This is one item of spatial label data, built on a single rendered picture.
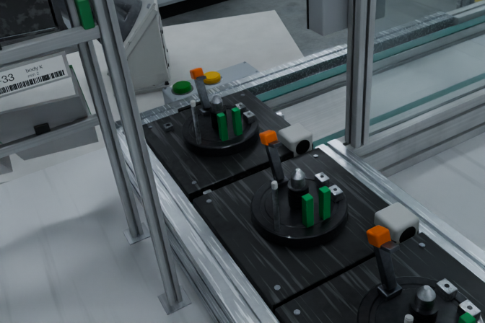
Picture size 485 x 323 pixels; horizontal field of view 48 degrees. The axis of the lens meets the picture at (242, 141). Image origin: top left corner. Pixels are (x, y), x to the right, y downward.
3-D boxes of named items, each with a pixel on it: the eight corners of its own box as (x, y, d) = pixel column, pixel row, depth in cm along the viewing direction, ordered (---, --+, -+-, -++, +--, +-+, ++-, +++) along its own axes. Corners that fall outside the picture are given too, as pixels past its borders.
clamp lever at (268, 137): (271, 179, 83) (258, 133, 81) (281, 175, 83) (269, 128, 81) (281, 184, 79) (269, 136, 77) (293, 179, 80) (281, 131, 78)
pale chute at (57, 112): (23, 161, 94) (17, 136, 95) (99, 141, 97) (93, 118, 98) (-28, 120, 67) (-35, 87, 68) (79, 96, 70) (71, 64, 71)
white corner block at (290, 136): (278, 148, 97) (276, 130, 95) (299, 140, 99) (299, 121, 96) (292, 161, 94) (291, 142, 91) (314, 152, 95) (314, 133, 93)
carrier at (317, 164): (193, 208, 86) (182, 144, 79) (318, 156, 94) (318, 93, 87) (273, 316, 68) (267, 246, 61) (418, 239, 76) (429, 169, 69)
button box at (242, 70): (165, 112, 121) (161, 87, 117) (247, 83, 128) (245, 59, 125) (178, 125, 116) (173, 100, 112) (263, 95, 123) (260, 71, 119)
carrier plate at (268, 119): (138, 135, 105) (136, 125, 103) (247, 96, 113) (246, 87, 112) (190, 203, 87) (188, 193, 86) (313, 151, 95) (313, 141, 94)
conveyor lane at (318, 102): (147, 171, 110) (138, 131, 104) (453, 55, 139) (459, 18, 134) (208, 260, 89) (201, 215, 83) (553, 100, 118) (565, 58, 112)
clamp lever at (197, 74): (200, 109, 102) (188, 70, 100) (209, 106, 102) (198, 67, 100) (206, 111, 98) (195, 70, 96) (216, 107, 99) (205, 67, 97)
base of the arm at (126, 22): (112, 38, 148) (79, 19, 144) (141, -7, 142) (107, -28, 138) (110, 62, 135) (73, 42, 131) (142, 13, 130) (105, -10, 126)
